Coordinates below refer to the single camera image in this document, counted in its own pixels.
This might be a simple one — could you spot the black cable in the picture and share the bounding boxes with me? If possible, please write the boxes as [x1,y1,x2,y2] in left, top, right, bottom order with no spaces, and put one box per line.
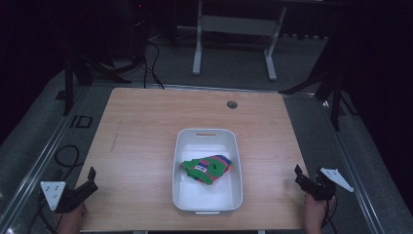
[26,191,64,234]
[54,144,86,181]
[320,194,340,234]

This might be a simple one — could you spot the black floor cables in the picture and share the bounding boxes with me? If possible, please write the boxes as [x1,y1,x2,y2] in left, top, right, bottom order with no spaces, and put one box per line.
[141,32,183,90]

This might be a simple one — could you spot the white metal table frame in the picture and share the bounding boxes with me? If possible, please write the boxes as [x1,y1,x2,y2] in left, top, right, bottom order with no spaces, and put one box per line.
[192,0,288,82]

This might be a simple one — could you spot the black tripod stand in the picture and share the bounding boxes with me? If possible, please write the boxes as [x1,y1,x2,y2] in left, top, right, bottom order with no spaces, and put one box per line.
[61,0,150,117]
[280,9,359,133]

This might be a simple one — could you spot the white plastic bin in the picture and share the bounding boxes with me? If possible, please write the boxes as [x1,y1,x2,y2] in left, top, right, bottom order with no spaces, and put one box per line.
[171,128,244,216]

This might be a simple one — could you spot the person's right hand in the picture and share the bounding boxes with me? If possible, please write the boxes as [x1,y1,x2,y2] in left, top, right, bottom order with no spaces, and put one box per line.
[303,192,337,234]

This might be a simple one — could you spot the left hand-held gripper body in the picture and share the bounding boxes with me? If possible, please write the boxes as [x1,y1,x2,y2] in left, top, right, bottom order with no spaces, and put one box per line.
[40,180,94,215]

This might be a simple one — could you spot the person's left hand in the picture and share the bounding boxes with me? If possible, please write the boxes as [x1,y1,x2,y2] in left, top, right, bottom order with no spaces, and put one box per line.
[54,202,88,234]

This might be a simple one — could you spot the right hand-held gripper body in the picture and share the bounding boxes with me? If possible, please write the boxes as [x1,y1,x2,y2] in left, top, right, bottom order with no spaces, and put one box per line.
[303,167,355,201]

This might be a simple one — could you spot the green striped sock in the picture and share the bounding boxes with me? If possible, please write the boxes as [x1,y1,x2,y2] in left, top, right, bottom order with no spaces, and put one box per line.
[180,154,234,186]

